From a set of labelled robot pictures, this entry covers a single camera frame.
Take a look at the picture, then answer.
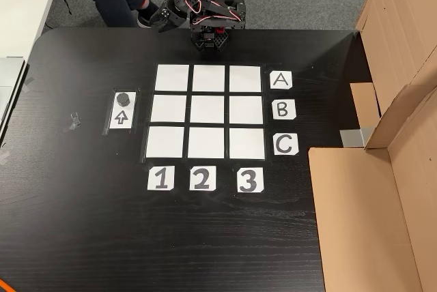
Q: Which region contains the white paper grid square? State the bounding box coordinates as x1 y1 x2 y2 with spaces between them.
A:
155 64 190 91
193 64 226 92
229 65 262 93
229 128 266 160
190 95 225 124
145 126 185 159
150 95 188 123
187 127 225 160
229 96 264 125

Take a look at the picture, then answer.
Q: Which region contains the white arrow paper sheet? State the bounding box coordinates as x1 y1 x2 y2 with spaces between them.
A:
109 91 137 130

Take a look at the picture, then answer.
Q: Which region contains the paper sheet letter A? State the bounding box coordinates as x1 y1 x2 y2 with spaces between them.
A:
270 71 293 90

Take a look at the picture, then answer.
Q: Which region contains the crumpled grey tape piece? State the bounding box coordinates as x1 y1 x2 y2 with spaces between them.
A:
63 111 82 133

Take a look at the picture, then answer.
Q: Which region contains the white desk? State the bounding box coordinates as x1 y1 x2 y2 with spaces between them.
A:
0 0 66 59

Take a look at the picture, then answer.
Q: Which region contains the paper sheet number 2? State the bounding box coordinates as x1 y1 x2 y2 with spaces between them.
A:
189 165 217 192

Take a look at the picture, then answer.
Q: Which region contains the paper sheet letter B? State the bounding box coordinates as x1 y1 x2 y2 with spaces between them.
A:
272 99 297 121

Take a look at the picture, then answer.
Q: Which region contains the paper sheet number 1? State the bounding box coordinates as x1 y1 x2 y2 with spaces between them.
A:
147 165 175 191

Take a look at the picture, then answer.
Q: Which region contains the paper sheet number 3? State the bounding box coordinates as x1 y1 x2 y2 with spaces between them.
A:
237 167 265 193

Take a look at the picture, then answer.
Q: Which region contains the paper sheet letter C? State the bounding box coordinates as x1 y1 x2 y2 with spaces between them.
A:
272 134 299 156

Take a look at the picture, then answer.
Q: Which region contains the large brown cardboard box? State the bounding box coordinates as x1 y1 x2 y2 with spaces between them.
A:
308 0 437 292

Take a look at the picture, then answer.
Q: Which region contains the orange cable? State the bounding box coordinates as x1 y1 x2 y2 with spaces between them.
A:
0 276 16 292

